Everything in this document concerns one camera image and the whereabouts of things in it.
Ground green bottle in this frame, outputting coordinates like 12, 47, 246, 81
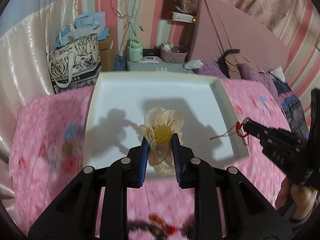
127, 38, 143, 62

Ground beige fabric flower scrunchie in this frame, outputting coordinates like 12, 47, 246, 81
139, 108, 185, 177

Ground cream satin curtain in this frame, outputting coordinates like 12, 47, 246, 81
1, 0, 78, 199

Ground white power strip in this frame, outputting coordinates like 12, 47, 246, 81
172, 12, 195, 23

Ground pink headboard cushion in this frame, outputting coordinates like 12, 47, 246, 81
189, 0, 290, 71

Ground white crumpled tissue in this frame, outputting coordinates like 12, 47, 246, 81
184, 60, 203, 70

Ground purple dotted pillow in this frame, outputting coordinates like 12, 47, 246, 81
197, 60, 279, 101

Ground dark blue knitted blanket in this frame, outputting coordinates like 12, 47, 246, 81
272, 76, 309, 139

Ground pink patterned curtain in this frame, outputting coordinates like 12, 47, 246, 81
172, 0, 320, 46

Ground orange red bead bracelet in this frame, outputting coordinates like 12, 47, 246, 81
127, 213, 194, 239

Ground black white patterned tote bag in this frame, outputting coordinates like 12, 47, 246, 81
48, 24, 101, 94

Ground pink floral bedsheet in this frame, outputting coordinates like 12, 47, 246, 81
9, 80, 291, 235

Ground hanging charger cables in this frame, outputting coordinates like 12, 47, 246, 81
110, 0, 146, 41

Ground cardboard box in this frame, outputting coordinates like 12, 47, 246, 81
99, 27, 116, 72

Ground white shallow tray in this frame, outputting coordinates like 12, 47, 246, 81
83, 72, 249, 179

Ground red string bracelet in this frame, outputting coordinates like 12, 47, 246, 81
209, 117, 251, 146

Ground right hand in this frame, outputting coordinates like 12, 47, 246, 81
275, 177, 319, 224

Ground light blue paper bag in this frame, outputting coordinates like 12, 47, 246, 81
55, 12, 109, 48

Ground pink plastic basket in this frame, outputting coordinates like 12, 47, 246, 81
161, 46, 188, 63

